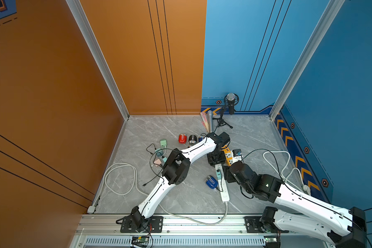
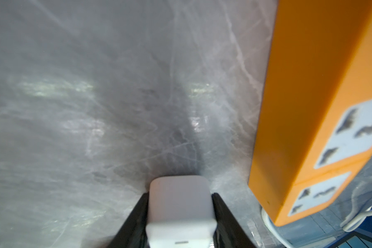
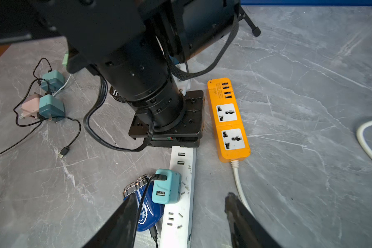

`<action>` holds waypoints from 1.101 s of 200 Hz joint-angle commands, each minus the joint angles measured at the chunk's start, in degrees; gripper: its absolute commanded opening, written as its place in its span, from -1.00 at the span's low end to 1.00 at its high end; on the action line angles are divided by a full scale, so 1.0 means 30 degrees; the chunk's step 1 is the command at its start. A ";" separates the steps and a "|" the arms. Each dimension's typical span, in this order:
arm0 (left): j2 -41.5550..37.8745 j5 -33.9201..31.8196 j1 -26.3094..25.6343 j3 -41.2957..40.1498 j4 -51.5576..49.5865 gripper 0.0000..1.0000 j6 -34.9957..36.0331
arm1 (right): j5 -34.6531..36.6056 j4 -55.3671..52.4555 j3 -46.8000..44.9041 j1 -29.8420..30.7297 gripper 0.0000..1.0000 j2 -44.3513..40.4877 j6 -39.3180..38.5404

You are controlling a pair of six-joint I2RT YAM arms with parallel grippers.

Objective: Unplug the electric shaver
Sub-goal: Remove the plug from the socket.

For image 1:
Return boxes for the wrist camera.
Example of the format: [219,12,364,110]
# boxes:
[232,149,242,163]
[219,132,230,148]

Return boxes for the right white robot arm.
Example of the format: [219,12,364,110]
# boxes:
[224,161,367,248]

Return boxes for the white power strip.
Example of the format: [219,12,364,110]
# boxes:
[215,164,230,202]

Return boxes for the black microphone on tripod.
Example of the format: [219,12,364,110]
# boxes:
[213,93,239,131]

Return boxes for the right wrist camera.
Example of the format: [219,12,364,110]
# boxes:
[232,149,242,163]

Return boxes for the teal USB charger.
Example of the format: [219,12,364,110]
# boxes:
[155,149,164,157]

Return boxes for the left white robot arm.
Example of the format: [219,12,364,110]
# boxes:
[130,132,230,231]

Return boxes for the green USB charger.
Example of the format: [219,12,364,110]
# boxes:
[160,139,167,147]

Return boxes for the yellow power strip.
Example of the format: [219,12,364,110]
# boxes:
[222,147,233,166]

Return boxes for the white cable of yellow strip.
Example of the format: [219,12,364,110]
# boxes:
[262,150,312,194]

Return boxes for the red electric shaver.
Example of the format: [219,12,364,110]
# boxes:
[178,134,188,144]

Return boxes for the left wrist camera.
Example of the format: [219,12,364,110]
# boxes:
[219,132,230,148]

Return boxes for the pink USB charger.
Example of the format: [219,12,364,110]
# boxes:
[153,159,162,167]

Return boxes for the grey handheld microphone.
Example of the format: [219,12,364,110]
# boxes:
[207,110,214,133]

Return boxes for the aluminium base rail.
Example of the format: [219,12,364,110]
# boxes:
[69,213,298,248]

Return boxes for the black electric shaver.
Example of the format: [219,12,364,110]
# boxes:
[188,135,197,146]

